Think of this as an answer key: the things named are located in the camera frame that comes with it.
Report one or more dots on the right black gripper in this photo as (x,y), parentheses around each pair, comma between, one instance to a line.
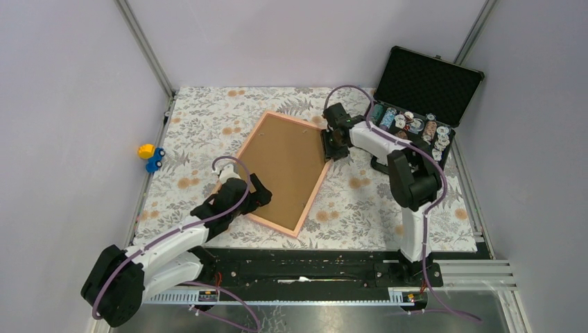
(328,152)

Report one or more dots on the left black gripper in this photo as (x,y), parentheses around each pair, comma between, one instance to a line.
(257,198)

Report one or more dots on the brown cardboard backing board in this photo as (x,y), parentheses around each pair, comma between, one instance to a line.
(285,170)

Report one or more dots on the pink wooden picture frame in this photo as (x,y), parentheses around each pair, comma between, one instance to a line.
(317,193)

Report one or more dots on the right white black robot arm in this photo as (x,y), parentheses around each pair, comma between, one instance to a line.
(414,176)

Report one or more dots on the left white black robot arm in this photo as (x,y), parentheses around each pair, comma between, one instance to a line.
(122,279)

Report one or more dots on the green poker chip stack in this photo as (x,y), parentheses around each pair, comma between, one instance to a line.
(377,112)

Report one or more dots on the blue poker chip stack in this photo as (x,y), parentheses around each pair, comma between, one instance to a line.
(388,119)

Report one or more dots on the floral patterned table mat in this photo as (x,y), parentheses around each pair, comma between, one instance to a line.
(353,210)

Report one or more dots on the pink poker chip stack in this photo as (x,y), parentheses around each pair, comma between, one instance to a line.
(429,131)

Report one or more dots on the black poker chip case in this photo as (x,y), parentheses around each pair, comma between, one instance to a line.
(432,89)

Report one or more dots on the yellow and blue toy car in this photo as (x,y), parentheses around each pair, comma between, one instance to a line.
(152,155)

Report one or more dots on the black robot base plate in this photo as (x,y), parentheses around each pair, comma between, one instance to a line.
(303,275)

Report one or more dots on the white slotted cable duct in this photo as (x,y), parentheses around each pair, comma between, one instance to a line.
(185,297)

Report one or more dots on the right aluminium corner post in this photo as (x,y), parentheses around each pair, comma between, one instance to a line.
(475,32)

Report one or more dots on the aluminium corner post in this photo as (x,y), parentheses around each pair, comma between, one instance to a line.
(146,49)
(475,32)

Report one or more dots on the left aluminium corner post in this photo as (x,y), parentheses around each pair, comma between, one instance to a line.
(146,49)

